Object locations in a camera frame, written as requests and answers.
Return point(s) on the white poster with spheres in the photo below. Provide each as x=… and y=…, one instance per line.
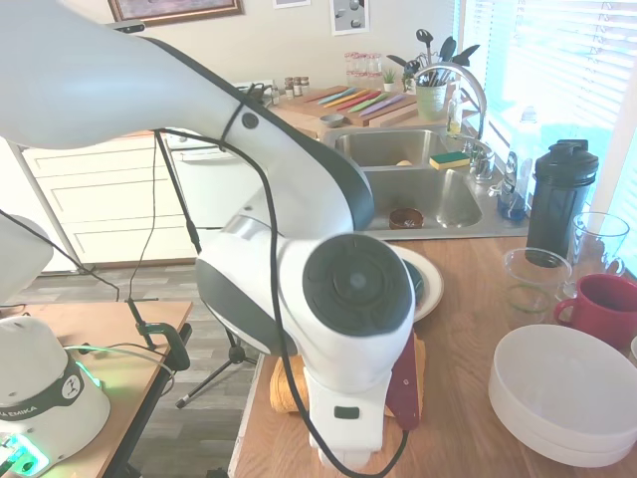
x=350, y=17

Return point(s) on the wooden cutting board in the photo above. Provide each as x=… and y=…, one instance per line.
x=308, y=107

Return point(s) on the black spatula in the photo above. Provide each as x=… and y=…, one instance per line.
x=448, y=46

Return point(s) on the green knife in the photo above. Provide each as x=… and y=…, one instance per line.
x=364, y=102

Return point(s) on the yellow green sponge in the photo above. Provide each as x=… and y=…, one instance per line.
x=449, y=161

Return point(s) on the small yellow soap bottle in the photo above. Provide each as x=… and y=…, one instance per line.
x=454, y=117

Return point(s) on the gray exterior camera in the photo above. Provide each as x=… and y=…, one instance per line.
x=132, y=26

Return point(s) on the white stove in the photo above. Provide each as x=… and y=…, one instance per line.
x=209, y=189

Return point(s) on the small white picture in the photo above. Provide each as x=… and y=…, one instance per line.
x=291, y=3

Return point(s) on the white kitchen cabinets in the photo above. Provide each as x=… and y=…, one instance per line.
x=74, y=199

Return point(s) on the tall clear drinking glass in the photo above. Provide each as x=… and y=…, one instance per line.
x=597, y=239

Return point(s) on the red mug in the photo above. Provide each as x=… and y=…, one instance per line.
x=604, y=309

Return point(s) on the small gray bowl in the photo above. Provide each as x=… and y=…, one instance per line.
x=332, y=119

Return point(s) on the yellow knife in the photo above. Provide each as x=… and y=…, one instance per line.
x=342, y=98

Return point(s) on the chrome gooseneck faucet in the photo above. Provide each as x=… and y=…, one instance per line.
x=481, y=109

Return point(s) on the large beige plate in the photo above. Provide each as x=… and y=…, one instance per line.
x=434, y=289

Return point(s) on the stainless steel double sink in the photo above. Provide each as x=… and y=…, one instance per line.
x=448, y=199

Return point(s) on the green utensil holder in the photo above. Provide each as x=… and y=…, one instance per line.
x=430, y=102

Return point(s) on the black shaker bottle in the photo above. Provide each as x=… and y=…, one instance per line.
x=560, y=209

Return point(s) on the white window blinds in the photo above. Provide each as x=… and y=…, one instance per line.
x=557, y=60

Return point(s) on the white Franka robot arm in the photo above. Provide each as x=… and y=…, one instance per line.
x=124, y=84

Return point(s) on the purple knife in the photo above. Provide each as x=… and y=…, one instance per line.
x=383, y=106

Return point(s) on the dark C clamp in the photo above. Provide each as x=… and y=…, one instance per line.
x=176, y=343

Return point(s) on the black slotted spoon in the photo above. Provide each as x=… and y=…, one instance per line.
x=424, y=36

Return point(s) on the glass jar red lid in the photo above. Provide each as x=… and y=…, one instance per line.
x=351, y=70
x=363, y=70
x=376, y=69

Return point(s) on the maroon wrist camera mount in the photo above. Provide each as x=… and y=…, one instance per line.
x=405, y=393

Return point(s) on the dark blue plate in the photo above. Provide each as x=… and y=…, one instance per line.
x=418, y=284

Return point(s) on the black turner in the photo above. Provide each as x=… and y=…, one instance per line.
x=468, y=52

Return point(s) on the clear glass bowl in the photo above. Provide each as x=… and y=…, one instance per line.
x=535, y=279

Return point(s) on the small glass shaker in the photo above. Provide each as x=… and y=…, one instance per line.
x=275, y=95

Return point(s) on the brown framed picture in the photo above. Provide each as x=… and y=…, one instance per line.
x=174, y=7

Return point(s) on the small potted plant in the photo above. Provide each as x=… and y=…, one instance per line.
x=389, y=82

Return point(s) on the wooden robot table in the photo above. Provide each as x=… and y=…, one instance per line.
x=99, y=323

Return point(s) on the clear Dawn soap bottle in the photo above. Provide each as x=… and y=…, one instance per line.
x=510, y=174

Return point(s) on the spice jar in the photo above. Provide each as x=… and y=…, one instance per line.
x=305, y=87
x=296, y=87
x=288, y=88

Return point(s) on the brown bowl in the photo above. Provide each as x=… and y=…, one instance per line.
x=405, y=220

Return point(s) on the white bowl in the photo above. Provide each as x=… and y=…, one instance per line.
x=557, y=378
x=547, y=450

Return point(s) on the teal knife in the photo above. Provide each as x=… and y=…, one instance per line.
x=332, y=96

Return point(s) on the orange towel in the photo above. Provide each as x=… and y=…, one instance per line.
x=278, y=398

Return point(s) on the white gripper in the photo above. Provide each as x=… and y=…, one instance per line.
x=348, y=423

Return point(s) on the black tripod stand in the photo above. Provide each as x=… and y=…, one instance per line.
x=236, y=352

